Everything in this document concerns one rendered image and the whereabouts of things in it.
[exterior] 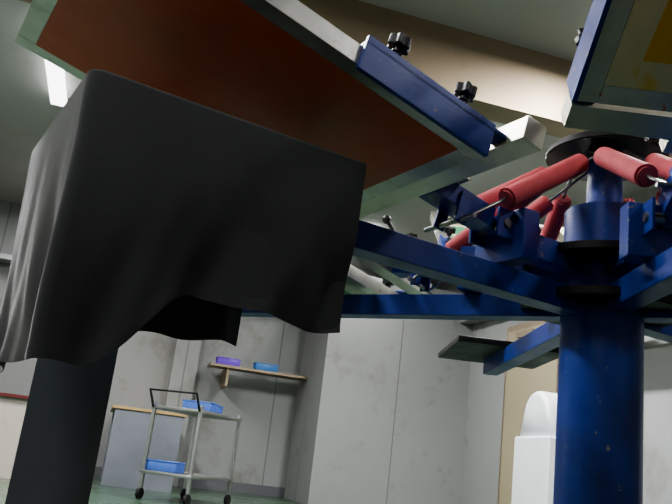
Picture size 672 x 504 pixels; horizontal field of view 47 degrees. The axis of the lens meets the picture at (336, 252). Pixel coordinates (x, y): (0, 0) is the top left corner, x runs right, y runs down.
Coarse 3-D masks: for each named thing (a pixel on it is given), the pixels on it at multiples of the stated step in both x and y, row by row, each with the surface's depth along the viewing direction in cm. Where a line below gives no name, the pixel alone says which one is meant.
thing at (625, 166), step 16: (576, 160) 186; (608, 160) 177; (624, 160) 168; (640, 160) 164; (656, 160) 181; (528, 176) 178; (544, 176) 178; (560, 176) 181; (624, 176) 167; (640, 176) 159; (656, 176) 160; (496, 192) 187; (512, 192) 172; (528, 192) 174; (560, 192) 214; (496, 208) 188; (512, 208) 205; (528, 208) 215; (544, 208) 213; (560, 208) 217; (544, 224) 225; (560, 224) 222; (464, 240) 208; (432, 288) 224
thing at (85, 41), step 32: (64, 0) 138; (64, 32) 148; (96, 32) 144; (128, 32) 141; (96, 64) 155; (128, 64) 151; (160, 64) 147; (192, 96) 155; (224, 96) 151; (288, 128) 154
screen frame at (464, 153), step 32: (256, 0) 121; (288, 0) 123; (32, 32) 151; (288, 32) 126; (320, 32) 125; (64, 64) 159; (352, 64) 129; (384, 96) 134; (448, 160) 147; (384, 192) 166
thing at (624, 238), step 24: (504, 216) 174; (528, 216) 174; (624, 216) 164; (480, 240) 182; (504, 240) 177; (528, 240) 173; (552, 240) 184; (624, 240) 163; (648, 240) 161; (504, 264) 178; (528, 264) 186; (552, 264) 184; (576, 264) 187; (624, 264) 177
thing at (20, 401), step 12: (0, 396) 696; (12, 396) 694; (24, 396) 697; (0, 408) 693; (12, 408) 696; (24, 408) 699; (0, 420) 691; (12, 420) 694; (0, 432) 689; (12, 432) 692; (0, 444) 687; (12, 444) 690; (0, 456) 685; (12, 456) 687; (0, 468) 682; (12, 468) 685
